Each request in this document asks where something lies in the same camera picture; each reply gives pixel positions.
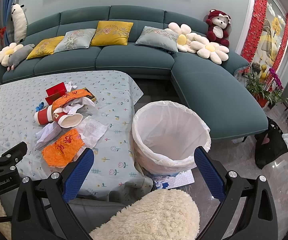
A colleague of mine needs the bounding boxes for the orange plastic bag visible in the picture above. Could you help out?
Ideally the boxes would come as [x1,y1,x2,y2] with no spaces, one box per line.
[52,89,88,111]
[41,128,84,168]

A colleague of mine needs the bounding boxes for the white paper tissue sheet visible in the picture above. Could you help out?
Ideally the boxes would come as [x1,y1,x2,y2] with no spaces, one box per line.
[75,116,107,148]

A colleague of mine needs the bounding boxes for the red white paper cup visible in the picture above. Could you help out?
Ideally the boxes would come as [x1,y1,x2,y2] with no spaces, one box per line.
[53,112,83,128]
[34,106,53,125]

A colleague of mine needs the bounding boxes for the blue strap scrap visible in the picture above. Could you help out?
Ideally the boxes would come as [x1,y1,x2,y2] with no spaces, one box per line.
[36,102,45,112]

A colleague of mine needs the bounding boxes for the red white paper cup front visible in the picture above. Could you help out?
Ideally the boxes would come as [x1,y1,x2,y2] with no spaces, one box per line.
[53,112,83,128]

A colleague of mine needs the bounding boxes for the red gift box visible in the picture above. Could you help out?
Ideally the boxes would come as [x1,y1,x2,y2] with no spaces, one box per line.
[45,82,67,105]

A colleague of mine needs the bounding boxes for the gold black cigarette box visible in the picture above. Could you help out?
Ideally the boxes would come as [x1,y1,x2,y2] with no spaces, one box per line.
[83,87,96,102]

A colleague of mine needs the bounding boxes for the white lined trash bin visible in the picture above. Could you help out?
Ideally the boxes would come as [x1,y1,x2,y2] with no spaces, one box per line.
[132,101,211,176]

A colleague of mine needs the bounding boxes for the cream fluffy stool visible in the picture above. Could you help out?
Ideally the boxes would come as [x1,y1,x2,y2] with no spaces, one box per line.
[90,189,200,240]

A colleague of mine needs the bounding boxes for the black bag on floor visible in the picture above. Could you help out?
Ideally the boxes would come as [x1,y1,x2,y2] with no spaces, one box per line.
[254,117,288,170]

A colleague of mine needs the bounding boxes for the floral light blue tablecloth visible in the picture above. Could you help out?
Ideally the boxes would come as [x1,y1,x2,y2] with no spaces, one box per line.
[0,70,155,203]

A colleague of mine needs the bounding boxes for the teal sectional sofa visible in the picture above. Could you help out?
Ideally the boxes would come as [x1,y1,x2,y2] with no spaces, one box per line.
[0,5,268,139]

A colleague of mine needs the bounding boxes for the white daisy pillow left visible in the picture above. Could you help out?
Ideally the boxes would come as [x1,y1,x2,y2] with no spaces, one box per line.
[0,42,24,67]

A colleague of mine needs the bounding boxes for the white daisy pillow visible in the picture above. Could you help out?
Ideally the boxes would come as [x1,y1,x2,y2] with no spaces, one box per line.
[0,42,24,67]
[166,22,196,54]
[189,35,229,65]

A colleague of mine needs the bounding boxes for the grey plush toy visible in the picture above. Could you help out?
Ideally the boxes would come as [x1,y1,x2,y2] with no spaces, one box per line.
[7,44,35,72]

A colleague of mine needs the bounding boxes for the potted orchid plants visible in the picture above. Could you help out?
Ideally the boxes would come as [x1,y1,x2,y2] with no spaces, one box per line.
[246,62,288,108]

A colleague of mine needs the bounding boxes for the yellow cushion left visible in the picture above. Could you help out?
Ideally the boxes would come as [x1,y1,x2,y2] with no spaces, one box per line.
[26,36,64,60]

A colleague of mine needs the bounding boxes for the yellow cushion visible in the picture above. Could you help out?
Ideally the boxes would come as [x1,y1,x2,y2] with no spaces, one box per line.
[26,36,64,60]
[90,21,133,47]

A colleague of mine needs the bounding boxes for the white daisy pillow right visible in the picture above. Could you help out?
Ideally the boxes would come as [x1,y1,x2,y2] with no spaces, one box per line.
[189,35,229,65]

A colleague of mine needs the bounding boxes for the white long plush toy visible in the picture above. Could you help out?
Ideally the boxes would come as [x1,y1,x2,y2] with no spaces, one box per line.
[11,4,27,43]

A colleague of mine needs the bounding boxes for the light blue cushion left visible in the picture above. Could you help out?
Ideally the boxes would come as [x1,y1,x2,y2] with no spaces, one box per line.
[54,29,96,53]

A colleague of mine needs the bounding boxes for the light blue cushion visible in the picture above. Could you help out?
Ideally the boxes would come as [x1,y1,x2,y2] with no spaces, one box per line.
[54,29,96,53]
[135,26,179,53]

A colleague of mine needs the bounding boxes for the white daisy pillow centre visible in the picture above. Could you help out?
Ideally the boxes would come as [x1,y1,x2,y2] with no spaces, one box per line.
[166,22,196,54]

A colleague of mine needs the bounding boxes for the light blue cushion right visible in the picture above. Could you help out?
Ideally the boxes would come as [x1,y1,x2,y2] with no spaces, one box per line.
[135,26,179,53]

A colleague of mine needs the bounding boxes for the yellow cushion centre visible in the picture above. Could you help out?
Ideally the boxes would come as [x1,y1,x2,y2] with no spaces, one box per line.
[90,21,133,47]

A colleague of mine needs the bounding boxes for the red white plush bear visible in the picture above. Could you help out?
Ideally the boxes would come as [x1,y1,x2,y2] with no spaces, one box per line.
[206,9,231,47]

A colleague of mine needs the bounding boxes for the red gold wall screen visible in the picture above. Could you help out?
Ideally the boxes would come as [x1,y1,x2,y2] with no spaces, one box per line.
[240,0,288,70]

